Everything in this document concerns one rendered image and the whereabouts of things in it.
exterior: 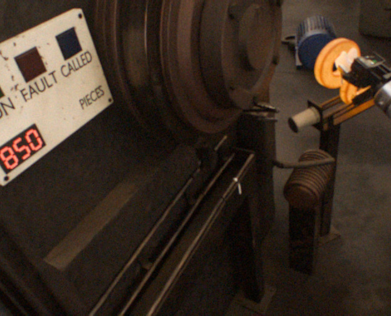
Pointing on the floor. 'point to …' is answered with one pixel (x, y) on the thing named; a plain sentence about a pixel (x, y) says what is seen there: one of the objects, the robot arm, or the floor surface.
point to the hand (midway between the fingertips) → (337, 58)
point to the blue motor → (312, 40)
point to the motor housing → (306, 210)
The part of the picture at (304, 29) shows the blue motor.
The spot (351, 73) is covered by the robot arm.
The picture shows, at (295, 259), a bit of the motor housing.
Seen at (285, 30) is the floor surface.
